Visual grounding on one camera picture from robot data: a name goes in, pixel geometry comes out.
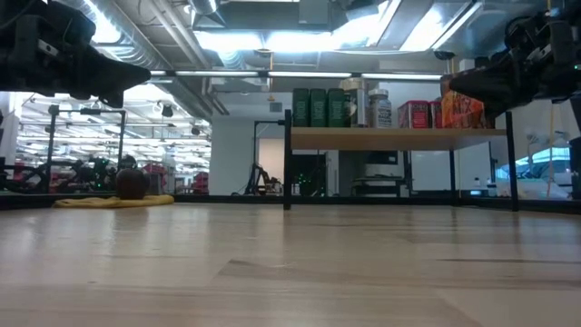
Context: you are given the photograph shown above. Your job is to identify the silver corrugated air duct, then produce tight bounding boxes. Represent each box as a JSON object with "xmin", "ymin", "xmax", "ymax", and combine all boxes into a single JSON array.
[{"xmin": 58, "ymin": 0, "xmax": 160, "ymax": 70}]

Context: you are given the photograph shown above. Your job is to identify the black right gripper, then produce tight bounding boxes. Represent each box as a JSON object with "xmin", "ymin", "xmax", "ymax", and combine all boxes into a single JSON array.
[{"xmin": 448, "ymin": 0, "xmax": 581, "ymax": 118}]

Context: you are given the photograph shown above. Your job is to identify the white lidded clear spice jar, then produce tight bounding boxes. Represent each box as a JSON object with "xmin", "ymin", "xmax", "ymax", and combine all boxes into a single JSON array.
[{"xmin": 368, "ymin": 88, "xmax": 393, "ymax": 129}]

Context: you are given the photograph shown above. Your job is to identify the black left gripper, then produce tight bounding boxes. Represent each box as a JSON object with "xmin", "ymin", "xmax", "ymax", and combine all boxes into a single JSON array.
[{"xmin": 0, "ymin": 0, "xmax": 153, "ymax": 109}]

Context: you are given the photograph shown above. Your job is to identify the red lidded patterned spice tin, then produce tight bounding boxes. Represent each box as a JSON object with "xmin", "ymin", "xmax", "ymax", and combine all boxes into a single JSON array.
[{"xmin": 397, "ymin": 100, "xmax": 431, "ymax": 130}]

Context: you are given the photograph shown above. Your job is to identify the background black equipment green lights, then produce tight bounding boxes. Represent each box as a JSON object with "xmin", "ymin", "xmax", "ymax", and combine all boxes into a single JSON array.
[{"xmin": 292, "ymin": 153, "xmax": 329, "ymax": 197}]

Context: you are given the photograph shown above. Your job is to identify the orange brown spice pouch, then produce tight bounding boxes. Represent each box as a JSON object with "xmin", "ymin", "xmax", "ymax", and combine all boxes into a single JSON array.
[{"xmin": 439, "ymin": 74, "xmax": 487, "ymax": 130}]

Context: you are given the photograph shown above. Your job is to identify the dark green rectangular tin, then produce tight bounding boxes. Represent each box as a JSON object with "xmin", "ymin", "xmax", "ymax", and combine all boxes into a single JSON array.
[
  {"xmin": 327, "ymin": 87, "xmax": 347, "ymax": 128},
  {"xmin": 310, "ymin": 87, "xmax": 329, "ymax": 128},
  {"xmin": 292, "ymin": 87, "xmax": 311, "ymax": 128}
]

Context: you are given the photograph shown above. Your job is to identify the black aluminium rig frame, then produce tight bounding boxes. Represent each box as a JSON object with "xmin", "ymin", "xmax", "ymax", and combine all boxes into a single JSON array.
[{"xmin": 0, "ymin": 190, "xmax": 581, "ymax": 214}]

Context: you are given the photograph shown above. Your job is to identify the black background gantry frame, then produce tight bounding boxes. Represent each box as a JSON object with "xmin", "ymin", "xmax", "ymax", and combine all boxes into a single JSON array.
[{"xmin": 44, "ymin": 103, "xmax": 128, "ymax": 194}]

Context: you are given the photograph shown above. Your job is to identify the dark red apple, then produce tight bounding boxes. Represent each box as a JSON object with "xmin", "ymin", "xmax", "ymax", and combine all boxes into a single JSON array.
[{"xmin": 114, "ymin": 166, "xmax": 151, "ymax": 200}]

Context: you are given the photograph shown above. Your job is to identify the thin black background frame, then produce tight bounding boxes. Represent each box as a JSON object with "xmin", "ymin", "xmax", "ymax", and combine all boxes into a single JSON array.
[{"xmin": 251, "ymin": 118, "xmax": 287, "ymax": 196}]

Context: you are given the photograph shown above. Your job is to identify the long ceiling light bar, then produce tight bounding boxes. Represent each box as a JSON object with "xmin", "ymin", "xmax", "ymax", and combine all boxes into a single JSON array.
[{"xmin": 148, "ymin": 69, "xmax": 444, "ymax": 82}]

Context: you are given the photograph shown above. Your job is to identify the background black robot arms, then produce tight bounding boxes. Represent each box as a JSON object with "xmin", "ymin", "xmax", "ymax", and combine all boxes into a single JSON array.
[{"xmin": 0, "ymin": 154, "xmax": 137, "ymax": 194}]

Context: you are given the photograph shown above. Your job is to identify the wooden shelf with black legs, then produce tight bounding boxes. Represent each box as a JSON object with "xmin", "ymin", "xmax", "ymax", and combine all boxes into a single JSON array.
[{"xmin": 281, "ymin": 108, "xmax": 521, "ymax": 213}]

